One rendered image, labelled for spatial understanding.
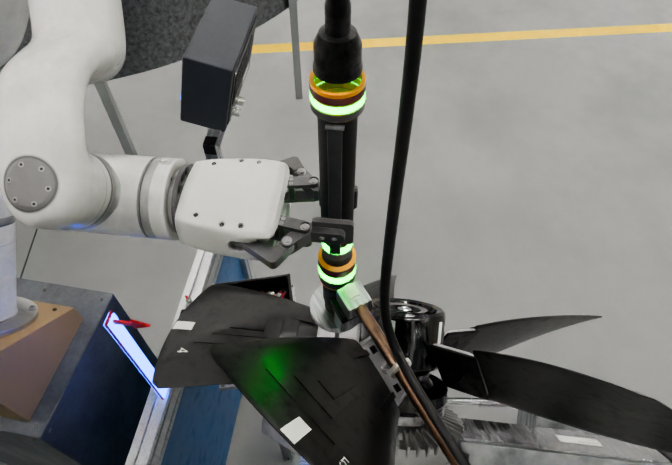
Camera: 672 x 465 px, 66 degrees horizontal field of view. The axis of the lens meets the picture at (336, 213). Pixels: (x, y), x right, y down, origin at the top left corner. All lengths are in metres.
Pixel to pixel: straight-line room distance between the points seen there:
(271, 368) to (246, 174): 0.19
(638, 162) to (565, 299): 0.98
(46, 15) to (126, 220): 0.21
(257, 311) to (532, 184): 2.06
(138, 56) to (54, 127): 1.90
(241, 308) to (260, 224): 0.38
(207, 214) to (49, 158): 0.14
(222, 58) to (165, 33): 1.18
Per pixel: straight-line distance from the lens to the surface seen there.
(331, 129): 0.41
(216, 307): 0.87
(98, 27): 0.59
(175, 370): 0.80
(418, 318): 0.72
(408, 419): 0.75
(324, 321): 0.67
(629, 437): 0.76
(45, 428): 1.14
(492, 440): 0.82
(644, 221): 2.79
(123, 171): 0.54
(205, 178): 0.53
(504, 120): 3.02
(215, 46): 1.22
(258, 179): 0.52
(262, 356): 0.54
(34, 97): 0.50
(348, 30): 0.38
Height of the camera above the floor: 1.90
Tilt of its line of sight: 52 degrees down
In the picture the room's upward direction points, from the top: straight up
